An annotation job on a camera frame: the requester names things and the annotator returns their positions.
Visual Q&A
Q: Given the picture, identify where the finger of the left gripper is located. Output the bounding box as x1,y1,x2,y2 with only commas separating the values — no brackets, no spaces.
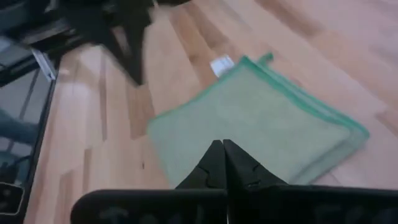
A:
99,29,141,86
129,24,149,86

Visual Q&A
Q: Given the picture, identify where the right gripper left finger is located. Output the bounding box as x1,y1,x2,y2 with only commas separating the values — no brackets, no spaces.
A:
70,139,229,224

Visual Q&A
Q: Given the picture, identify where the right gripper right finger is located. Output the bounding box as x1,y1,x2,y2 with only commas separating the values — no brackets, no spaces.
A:
223,138,398,224

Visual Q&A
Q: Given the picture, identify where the pale green towel teal edge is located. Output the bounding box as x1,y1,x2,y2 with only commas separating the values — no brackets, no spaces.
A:
145,52,371,188

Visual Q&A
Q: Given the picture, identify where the small white towel label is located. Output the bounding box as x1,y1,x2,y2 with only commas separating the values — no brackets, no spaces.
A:
210,54,236,78

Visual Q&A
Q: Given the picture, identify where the black aluminium table frame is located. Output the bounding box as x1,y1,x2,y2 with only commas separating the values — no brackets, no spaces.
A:
21,55,62,224

